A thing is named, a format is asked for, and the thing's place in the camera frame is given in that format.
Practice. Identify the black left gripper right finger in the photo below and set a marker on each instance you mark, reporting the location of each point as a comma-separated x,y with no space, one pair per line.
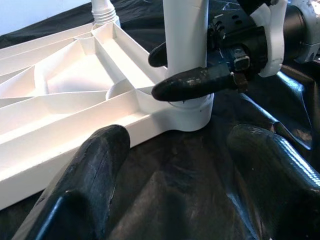
280,190

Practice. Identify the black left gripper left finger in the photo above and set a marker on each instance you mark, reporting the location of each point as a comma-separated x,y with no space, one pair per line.
80,187

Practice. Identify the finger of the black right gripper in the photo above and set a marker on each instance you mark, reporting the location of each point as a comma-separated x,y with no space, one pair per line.
157,56
190,85

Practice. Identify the white plastic table leg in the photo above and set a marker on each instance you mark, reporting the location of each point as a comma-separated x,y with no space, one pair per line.
185,37
102,10

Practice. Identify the white plastic table top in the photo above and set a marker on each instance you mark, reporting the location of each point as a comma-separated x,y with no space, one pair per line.
75,75

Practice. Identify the black plastic table cover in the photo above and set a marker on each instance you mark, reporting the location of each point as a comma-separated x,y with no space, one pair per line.
187,175

